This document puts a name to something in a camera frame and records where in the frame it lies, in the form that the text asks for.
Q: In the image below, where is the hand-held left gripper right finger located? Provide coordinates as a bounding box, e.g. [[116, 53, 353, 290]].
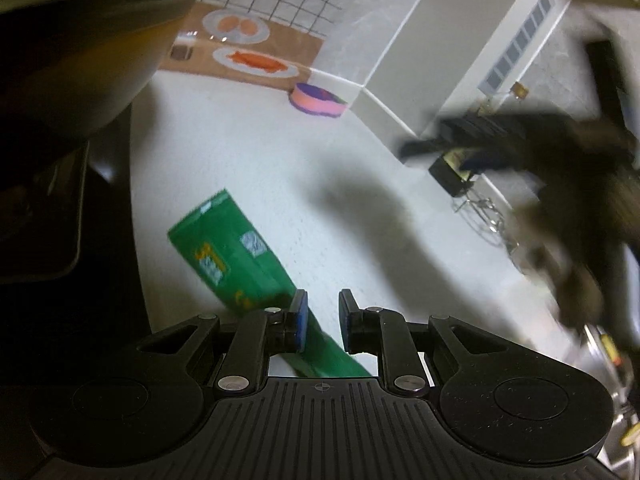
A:
[[338, 289, 516, 395]]

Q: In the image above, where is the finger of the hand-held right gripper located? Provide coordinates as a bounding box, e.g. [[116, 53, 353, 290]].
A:
[[398, 115, 506, 158], [457, 152, 512, 173]]

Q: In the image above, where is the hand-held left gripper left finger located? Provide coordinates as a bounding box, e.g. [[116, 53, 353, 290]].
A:
[[135, 289, 309, 395]]

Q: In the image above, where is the long green packet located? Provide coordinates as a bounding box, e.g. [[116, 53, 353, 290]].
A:
[[167, 188, 373, 378]]

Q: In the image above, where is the dark sauce bottle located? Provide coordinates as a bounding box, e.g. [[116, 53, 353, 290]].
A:
[[429, 82, 531, 197]]

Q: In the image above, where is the pink and purple bowl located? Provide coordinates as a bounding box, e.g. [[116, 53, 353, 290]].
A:
[[291, 82, 349, 120]]

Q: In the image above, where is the steel sink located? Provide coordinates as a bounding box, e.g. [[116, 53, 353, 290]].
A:
[[580, 325, 640, 480]]

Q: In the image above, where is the black gas stove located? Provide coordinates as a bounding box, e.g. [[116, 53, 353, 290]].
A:
[[0, 105, 153, 391]]

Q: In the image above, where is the black orange wok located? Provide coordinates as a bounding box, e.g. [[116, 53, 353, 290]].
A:
[[0, 0, 211, 143]]

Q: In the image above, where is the metal wire trivet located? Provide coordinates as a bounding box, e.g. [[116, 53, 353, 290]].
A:
[[452, 195, 521, 256]]

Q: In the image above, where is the white wall vent grille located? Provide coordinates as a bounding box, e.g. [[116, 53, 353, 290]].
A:
[[477, 0, 557, 95]]

